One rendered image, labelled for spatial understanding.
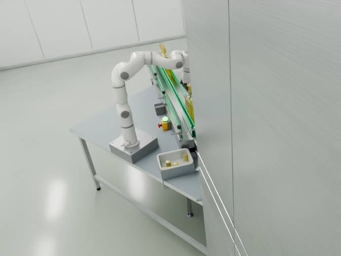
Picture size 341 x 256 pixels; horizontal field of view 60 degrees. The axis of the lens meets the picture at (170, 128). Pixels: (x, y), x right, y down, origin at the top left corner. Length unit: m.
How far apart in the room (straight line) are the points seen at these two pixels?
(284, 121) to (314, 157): 0.07
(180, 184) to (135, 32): 6.25
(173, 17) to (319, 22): 7.62
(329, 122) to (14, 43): 7.99
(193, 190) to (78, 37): 6.44
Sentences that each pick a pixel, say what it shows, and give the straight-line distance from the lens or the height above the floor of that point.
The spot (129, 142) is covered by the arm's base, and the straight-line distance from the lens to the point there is 2.17.
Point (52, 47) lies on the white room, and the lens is 8.01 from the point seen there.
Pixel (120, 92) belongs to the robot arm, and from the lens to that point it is 1.99.
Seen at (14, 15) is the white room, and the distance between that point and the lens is 8.01.
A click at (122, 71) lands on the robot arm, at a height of 1.42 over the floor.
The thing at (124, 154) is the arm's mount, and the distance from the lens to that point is 2.17.
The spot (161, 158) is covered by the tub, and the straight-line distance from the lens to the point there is 2.05.
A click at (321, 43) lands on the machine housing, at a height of 1.93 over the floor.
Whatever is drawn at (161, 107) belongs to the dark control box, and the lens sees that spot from 2.65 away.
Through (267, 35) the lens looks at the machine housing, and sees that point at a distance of 0.42.
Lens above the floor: 2.03
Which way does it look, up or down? 31 degrees down
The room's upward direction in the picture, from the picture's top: 8 degrees counter-clockwise
